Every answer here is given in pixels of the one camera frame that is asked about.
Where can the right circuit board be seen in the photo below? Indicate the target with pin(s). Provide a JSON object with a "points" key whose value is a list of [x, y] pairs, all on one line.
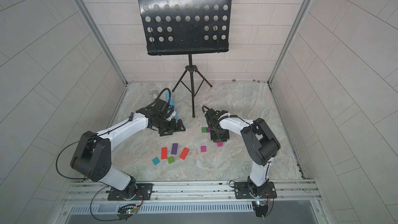
{"points": [[261, 208]]}

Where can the left circuit board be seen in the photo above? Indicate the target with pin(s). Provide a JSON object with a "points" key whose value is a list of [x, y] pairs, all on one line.
{"points": [[127, 211]]}

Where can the teal square block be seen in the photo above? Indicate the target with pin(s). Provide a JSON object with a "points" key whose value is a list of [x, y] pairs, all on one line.
{"points": [[156, 161]]}

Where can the red block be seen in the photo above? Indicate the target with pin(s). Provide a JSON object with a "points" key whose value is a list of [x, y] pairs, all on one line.
{"points": [[164, 153], [184, 153]]}

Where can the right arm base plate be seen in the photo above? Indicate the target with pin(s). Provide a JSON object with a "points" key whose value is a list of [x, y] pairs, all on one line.
{"points": [[242, 190]]}

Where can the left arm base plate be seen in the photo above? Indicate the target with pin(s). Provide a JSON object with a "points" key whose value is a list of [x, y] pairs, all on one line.
{"points": [[144, 191]]}

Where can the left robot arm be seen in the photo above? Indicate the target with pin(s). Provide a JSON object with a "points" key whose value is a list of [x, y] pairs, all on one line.
{"points": [[93, 155]]}

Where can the green block lower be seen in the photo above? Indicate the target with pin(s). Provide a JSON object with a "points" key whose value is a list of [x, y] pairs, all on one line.
{"points": [[171, 159]]}

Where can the aluminium front rail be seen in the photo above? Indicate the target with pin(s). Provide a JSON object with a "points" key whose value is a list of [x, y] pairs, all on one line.
{"points": [[192, 191]]}

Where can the black perforated music stand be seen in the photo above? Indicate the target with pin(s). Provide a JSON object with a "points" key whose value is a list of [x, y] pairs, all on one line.
{"points": [[186, 27]]}

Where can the dark purple block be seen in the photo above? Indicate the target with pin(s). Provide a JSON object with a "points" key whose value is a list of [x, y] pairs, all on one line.
{"points": [[174, 149]]}

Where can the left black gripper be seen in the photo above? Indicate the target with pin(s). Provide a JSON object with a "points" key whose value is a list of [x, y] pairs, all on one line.
{"points": [[171, 126]]}

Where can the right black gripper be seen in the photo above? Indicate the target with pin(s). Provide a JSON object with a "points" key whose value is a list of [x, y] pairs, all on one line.
{"points": [[219, 135]]}

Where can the circuit board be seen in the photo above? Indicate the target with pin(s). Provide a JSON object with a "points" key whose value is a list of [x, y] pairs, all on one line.
{"points": [[127, 211], [261, 208]]}

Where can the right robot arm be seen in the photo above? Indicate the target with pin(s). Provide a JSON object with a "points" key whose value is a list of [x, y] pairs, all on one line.
{"points": [[260, 142]]}

